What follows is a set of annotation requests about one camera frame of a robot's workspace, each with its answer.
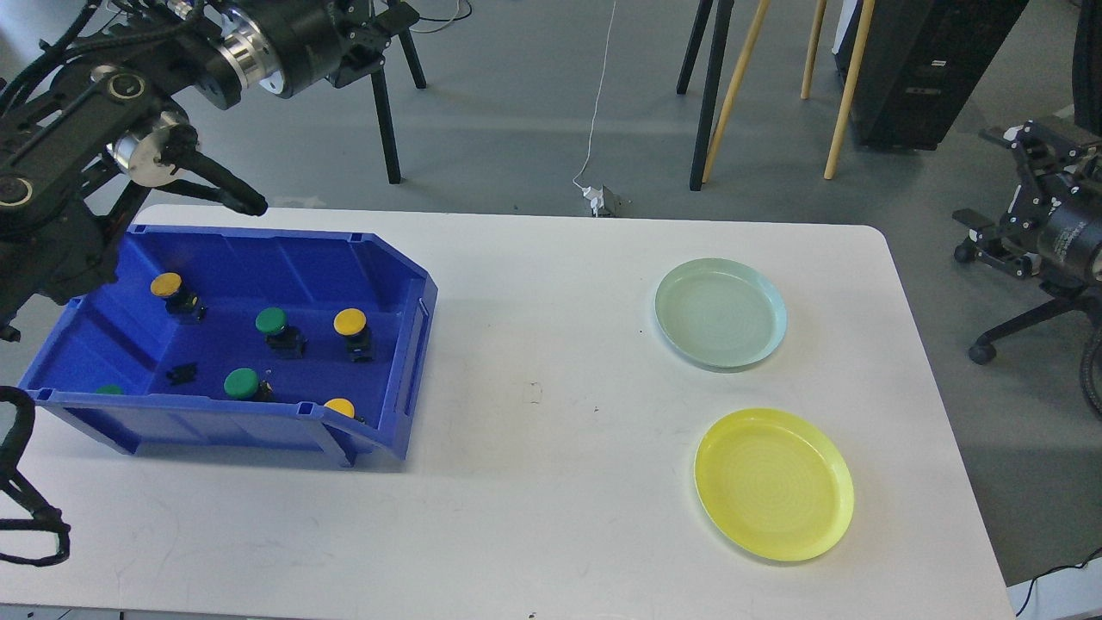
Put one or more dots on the yellow plate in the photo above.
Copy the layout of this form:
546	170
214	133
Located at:
774	484

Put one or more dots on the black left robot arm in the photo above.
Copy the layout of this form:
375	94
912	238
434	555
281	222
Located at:
91	128

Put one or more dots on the white power adapter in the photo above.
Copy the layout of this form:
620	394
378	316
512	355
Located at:
603	202

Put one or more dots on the black tripod legs left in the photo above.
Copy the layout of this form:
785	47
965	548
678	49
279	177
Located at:
379	86

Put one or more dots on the yellow push button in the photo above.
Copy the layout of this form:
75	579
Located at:
351	324
345	407
179	301

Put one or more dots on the light green plate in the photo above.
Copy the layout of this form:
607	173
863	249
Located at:
719	314

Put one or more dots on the black stand legs centre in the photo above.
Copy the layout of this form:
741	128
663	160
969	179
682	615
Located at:
716	15

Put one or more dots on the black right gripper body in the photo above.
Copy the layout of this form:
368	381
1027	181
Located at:
1057	164

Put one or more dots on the black office chair base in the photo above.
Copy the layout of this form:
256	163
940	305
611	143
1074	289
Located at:
1067	294

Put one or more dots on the green push button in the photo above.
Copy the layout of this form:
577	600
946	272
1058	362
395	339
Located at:
283	339
246	384

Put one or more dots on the yellow push button front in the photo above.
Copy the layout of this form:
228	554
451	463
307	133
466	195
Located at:
345	407

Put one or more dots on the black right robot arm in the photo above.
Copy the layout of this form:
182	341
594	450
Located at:
1085	99

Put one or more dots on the black computer tower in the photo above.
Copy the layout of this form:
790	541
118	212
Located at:
921	63

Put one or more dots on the small black button part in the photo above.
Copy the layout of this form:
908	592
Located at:
182	374

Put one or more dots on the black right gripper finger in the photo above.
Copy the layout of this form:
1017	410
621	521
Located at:
975	221
1004	136

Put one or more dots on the blue plastic storage bin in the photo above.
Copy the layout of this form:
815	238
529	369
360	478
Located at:
122	335

